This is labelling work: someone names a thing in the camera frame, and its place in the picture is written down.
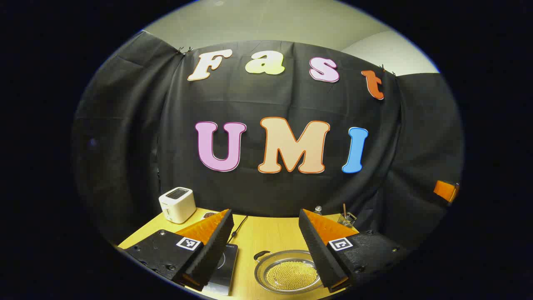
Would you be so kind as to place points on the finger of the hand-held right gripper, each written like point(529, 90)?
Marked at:
point(444, 191)

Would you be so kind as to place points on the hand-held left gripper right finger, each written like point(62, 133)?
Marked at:
point(318, 258)

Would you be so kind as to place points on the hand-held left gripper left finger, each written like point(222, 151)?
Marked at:
point(216, 250)

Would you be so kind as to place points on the white divided bean dish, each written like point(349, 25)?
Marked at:
point(209, 215)

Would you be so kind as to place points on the white plastic bottle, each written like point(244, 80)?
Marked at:
point(318, 210)

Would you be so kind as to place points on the white toaster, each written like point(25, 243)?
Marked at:
point(177, 206)

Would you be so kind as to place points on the black induction cooktop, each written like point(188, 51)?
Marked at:
point(227, 266)

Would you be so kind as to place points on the pile of yellow soybeans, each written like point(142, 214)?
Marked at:
point(291, 275)

